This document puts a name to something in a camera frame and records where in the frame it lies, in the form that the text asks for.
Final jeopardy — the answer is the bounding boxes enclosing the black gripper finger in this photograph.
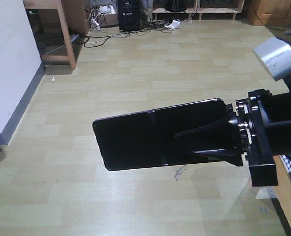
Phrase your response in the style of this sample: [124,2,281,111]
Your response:
[225,104,234,118]
[175,115,243,167]

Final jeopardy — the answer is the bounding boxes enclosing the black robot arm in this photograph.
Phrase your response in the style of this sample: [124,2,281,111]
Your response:
[175,38,291,187]

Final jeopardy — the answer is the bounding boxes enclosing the black computer tower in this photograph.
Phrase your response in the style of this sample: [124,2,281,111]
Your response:
[117,0,141,32]

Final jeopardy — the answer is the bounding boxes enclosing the tangled black floor cables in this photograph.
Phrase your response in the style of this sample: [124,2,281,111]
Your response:
[73,13,185,49]

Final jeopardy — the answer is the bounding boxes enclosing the wooden desk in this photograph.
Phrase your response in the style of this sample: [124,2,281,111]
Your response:
[23,0,91,69]

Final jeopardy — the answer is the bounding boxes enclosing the wooden shelf unit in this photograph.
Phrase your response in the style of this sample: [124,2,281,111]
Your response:
[147,0,245,20]

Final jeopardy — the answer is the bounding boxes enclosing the white power strip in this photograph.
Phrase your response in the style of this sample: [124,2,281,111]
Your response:
[164,20,180,30]

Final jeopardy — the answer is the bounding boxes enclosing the black smartphone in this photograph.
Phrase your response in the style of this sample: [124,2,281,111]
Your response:
[92,98,226,171]

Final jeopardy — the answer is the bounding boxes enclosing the wooden bed frame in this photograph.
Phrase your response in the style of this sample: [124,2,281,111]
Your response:
[273,156,291,232]

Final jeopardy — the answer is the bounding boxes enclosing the wooden dresser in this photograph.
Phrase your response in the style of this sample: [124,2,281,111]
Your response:
[247,0,291,26]

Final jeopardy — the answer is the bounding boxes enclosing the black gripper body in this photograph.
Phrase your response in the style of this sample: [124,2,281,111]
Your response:
[235,89,278,187]

